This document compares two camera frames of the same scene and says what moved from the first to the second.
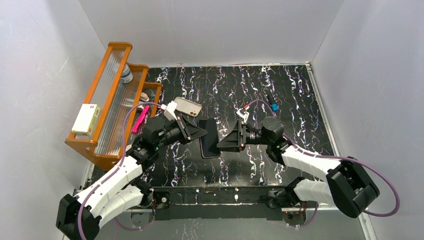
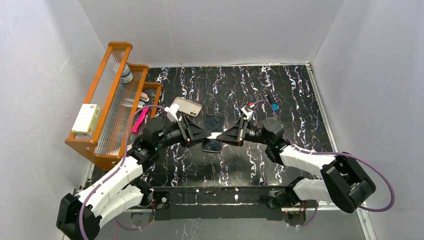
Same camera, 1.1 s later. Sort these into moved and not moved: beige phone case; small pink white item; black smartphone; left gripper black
Moved: black smartphone
Not moved: small pink white item; beige phone case; left gripper black
